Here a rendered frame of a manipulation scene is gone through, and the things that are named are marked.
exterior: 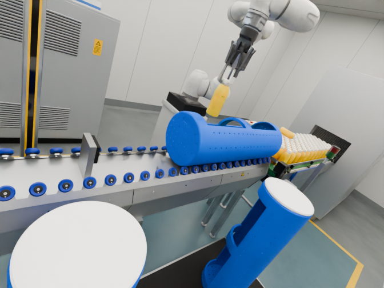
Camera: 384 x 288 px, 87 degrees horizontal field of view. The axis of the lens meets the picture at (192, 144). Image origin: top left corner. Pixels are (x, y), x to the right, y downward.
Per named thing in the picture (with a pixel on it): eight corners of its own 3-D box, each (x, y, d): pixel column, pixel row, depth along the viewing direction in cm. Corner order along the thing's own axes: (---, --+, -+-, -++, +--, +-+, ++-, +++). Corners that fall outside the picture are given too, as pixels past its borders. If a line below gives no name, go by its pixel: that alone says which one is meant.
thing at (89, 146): (77, 164, 84) (83, 132, 77) (88, 163, 86) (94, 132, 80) (83, 180, 78) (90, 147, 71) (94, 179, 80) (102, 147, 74)
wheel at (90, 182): (82, 176, 73) (83, 177, 71) (95, 175, 76) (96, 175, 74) (82, 189, 72) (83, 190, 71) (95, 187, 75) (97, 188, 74)
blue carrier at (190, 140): (159, 144, 118) (176, 100, 106) (243, 144, 178) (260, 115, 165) (185, 178, 101) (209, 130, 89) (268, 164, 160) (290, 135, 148)
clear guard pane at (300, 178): (266, 211, 191) (296, 172, 171) (298, 196, 244) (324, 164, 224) (267, 212, 191) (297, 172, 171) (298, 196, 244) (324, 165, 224)
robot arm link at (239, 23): (235, -6, 119) (255, 5, 122) (230, -1, 135) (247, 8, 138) (226, 18, 124) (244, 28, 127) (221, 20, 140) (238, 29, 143)
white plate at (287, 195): (296, 184, 125) (295, 186, 125) (258, 172, 119) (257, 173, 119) (325, 220, 100) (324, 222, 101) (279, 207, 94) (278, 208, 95)
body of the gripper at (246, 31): (239, 23, 86) (229, 46, 89) (254, 27, 80) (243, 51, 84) (248, 30, 91) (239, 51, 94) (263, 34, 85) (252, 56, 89)
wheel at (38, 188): (28, 182, 62) (28, 183, 61) (46, 180, 66) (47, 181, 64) (28, 197, 62) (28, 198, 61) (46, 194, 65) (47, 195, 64)
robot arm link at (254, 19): (260, 11, 77) (253, 27, 80) (272, 20, 83) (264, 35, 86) (243, 7, 83) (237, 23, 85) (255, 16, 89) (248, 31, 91)
